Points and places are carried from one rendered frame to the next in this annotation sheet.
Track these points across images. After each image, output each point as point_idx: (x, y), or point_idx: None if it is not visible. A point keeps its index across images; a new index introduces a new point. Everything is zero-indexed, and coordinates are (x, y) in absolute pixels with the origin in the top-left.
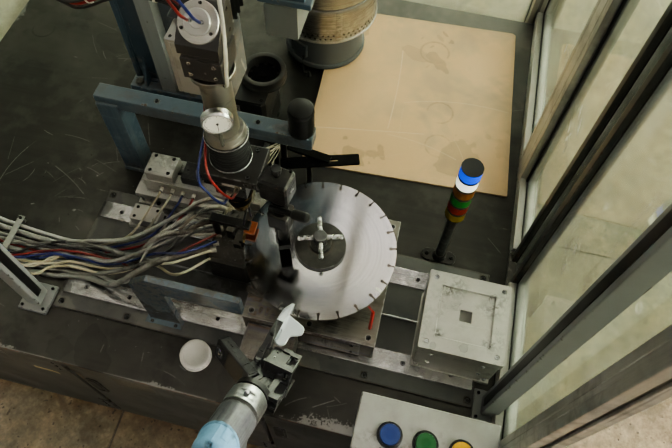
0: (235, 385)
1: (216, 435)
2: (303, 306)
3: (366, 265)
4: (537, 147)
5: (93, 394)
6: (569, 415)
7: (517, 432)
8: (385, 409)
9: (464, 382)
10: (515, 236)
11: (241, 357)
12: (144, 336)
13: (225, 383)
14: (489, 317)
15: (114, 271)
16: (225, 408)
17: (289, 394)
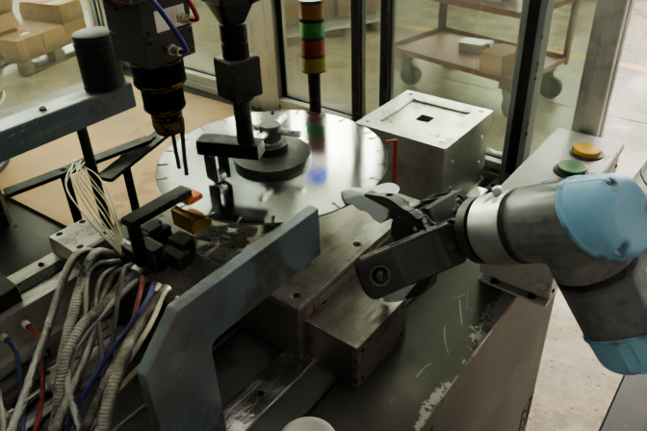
0: (472, 216)
1: (592, 178)
2: (351, 187)
3: (327, 134)
4: (274, 41)
5: None
6: None
7: (585, 78)
8: (518, 187)
9: (478, 190)
10: (337, 114)
11: (409, 237)
12: None
13: (380, 419)
14: (433, 108)
15: None
16: (528, 195)
17: (432, 342)
